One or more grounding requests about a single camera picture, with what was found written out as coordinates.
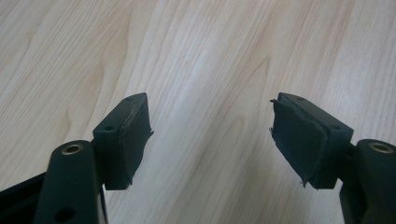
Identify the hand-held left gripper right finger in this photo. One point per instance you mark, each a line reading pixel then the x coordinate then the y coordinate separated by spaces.
pixel 308 143

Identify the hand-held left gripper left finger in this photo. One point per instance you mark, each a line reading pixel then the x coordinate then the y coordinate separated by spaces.
pixel 124 143

